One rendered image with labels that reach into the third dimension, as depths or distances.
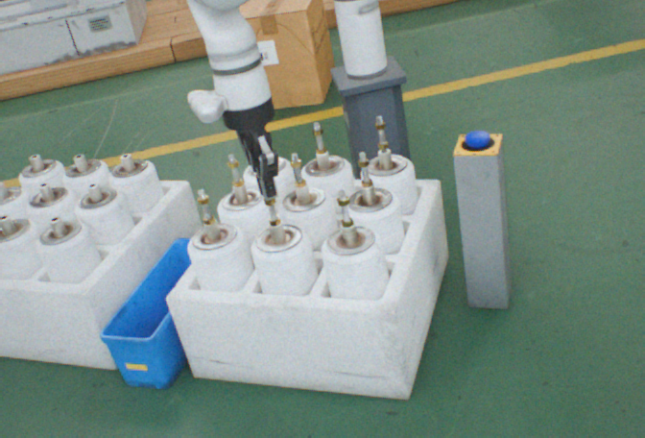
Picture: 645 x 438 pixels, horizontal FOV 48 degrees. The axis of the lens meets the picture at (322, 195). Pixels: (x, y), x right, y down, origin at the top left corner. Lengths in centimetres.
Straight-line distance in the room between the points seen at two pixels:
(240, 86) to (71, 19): 214
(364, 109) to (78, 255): 66
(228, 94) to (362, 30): 58
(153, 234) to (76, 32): 174
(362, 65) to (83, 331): 77
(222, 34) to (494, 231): 56
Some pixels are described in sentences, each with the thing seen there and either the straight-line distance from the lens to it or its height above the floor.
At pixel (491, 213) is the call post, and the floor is 20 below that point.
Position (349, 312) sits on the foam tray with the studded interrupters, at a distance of 109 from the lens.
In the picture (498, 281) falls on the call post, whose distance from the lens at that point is 130.
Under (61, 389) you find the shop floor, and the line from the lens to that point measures 144.
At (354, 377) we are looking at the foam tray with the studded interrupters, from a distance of 119.
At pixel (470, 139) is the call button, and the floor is 33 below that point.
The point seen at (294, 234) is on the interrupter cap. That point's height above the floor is 25.
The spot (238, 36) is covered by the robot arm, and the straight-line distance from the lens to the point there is 98.
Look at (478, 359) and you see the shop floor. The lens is 125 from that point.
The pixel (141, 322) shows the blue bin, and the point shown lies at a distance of 140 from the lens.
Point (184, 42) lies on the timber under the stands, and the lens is 299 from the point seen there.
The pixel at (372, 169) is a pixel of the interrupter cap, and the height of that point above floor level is 25.
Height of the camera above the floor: 86
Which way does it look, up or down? 29 degrees down
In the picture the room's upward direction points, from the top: 12 degrees counter-clockwise
